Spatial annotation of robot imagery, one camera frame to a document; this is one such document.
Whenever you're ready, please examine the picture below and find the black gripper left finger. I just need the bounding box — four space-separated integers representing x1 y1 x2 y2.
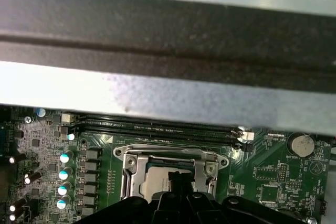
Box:
76 170 182 224

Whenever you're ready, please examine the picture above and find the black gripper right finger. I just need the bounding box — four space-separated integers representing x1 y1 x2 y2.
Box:
181 172 305 224

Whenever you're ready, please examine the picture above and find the silver topped CPU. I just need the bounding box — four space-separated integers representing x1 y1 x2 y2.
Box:
146 165 196 199

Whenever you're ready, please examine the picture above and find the metal socket cover frame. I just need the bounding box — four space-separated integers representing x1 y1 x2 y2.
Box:
123 153 220 201

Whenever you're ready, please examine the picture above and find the metal locking lever wire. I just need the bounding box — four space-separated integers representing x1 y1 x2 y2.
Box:
123 146 218 156

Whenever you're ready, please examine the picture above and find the green motherboard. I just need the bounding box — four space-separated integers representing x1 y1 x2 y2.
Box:
0 105 336 224

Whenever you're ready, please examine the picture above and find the round coin cell battery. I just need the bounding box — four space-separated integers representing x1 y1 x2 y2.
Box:
288 132 316 157

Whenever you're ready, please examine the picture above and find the black and grey PC case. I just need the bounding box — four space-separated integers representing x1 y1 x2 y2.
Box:
0 0 336 162

